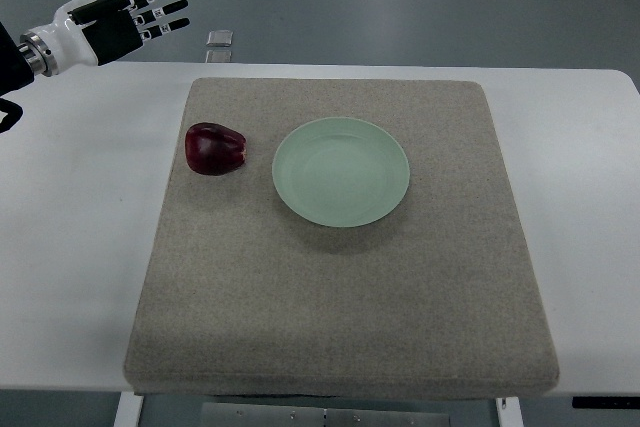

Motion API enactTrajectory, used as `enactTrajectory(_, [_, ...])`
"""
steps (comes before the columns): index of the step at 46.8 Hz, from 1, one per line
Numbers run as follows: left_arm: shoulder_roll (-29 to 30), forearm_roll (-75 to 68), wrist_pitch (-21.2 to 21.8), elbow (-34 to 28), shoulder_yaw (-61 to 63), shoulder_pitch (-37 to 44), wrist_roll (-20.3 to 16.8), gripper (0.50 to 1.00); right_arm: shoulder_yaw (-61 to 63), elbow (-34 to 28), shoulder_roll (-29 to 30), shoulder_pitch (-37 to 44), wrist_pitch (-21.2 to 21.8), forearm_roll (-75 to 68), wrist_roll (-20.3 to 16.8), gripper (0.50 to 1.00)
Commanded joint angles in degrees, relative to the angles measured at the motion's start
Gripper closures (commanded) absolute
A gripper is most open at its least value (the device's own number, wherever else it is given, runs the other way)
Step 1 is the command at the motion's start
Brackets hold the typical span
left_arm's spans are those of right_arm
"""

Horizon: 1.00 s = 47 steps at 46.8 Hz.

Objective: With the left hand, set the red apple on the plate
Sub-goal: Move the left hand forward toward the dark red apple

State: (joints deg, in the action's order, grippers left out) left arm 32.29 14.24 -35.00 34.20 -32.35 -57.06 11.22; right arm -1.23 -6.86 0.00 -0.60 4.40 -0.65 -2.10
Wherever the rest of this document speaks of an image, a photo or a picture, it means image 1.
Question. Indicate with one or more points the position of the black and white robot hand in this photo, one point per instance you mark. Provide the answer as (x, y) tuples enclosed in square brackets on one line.
[(97, 32)]

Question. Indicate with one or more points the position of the pale green plate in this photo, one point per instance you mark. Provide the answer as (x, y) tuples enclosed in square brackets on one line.
[(340, 172)]

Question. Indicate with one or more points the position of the dark red apple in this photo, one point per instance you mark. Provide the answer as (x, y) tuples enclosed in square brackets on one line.
[(213, 149)]

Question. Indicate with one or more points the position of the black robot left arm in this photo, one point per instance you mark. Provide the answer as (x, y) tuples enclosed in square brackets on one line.
[(16, 73)]

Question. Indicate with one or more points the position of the beige fabric cushion mat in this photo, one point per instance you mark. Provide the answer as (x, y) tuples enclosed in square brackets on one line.
[(437, 300)]

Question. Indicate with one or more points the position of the grey floor outlet plate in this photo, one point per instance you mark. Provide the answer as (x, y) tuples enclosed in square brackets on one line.
[(218, 56), (220, 38)]

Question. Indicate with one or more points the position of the white table leg frame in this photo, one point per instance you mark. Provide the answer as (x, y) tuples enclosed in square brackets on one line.
[(128, 411)]

